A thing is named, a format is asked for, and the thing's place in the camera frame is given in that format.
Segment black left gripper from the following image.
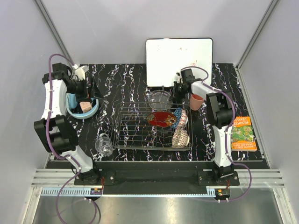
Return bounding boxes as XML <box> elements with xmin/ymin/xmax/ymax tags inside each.
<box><xmin>66</xmin><ymin>76</ymin><xmax>103</xmax><ymax>102</ymax></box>

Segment blue geometric patterned bowl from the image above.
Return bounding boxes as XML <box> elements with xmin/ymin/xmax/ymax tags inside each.
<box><xmin>172</xmin><ymin>107</ymin><xmax>188</xmax><ymax>128</ymax></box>

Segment clear glass bowl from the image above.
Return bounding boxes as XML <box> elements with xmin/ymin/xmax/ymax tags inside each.
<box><xmin>148</xmin><ymin>91</ymin><xmax>172</xmax><ymax>111</ymax></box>

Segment red floral plate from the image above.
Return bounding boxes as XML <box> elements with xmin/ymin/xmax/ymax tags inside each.
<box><xmin>147</xmin><ymin>111</ymin><xmax>177</xmax><ymax>127</ymax></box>

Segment brown checkered patterned bowl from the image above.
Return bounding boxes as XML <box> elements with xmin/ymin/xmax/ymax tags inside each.
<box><xmin>171</xmin><ymin>127</ymin><xmax>190</xmax><ymax>148</ymax></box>

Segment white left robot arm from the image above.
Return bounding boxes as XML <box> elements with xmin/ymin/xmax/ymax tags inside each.
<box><xmin>34</xmin><ymin>63</ymin><xmax>103</xmax><ymax>185</ymax></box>

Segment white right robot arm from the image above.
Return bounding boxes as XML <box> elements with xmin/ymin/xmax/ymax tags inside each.
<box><xmin>171</xmin><ymin>66</ymin><xmax>235</xmax><ymax>185</ymax></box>

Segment pink plastic cup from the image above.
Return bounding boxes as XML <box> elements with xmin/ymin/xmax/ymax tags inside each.
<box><xmin>190</xmin><ymin>94</ymin><xmax>205</xmax><ymax>111</ymax></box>

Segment light blue headphones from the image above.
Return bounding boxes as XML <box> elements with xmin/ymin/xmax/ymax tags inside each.
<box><xmin>65</xmin><ymin>93</ymin><xmax>100</xmax><ymax>119</ymax></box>

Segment white dry-erase board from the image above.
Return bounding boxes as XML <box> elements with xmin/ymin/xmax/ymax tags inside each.
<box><xmin>146</xmin><ymin>38</ymin><xmax>213</xmax><ymax>87</ymax></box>

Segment clear faceted glass tumbler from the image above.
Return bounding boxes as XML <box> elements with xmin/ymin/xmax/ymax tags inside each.
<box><xmin>95</xmin><ymin>136</ymin><xmax>114</xmax><ymax>157</ymax></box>

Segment orange treehouse book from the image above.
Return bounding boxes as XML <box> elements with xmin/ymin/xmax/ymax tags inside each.
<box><xmin>231</xmin><ymin>116</ymin><xmax>257</xmax><ymax>152</ymax></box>

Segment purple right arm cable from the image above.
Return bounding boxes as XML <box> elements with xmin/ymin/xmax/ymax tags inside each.
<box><xmin>180</xmin><ymin>66</ymin><xmax>252</xmax><ymax>202</ymax></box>

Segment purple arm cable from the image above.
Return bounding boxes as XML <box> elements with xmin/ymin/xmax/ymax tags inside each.
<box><xmin>180</xmin><ymin>66</ymin><xmax>252</xmax><ymax>202</ymax></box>
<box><xmin>45</xmin><ymin>53</ymin><xmax>101</xmax><ymax>224</ymax></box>

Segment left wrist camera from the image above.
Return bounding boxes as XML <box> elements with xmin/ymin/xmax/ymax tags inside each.
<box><xmin>52</xmin><ymin>63</ymin><xmax>72</xmax><ymax>77</ymax></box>

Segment black wire dish rack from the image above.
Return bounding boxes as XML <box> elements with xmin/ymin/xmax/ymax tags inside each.
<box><xmin>112</xmin><ymin>102</ymin><xmax>193</xmax><ymax>151</ymax></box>

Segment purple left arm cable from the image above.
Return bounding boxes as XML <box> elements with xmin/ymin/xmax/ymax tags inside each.
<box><xmin>45</xmin><ymin>53</ymin><xmax>101</xmax><ymax>224</ymax></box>

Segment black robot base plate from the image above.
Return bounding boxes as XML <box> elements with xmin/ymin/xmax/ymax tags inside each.
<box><xmin>74</xmin><ymin>161</ymin><xmax>241</xmax><ymax>196</ymax></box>

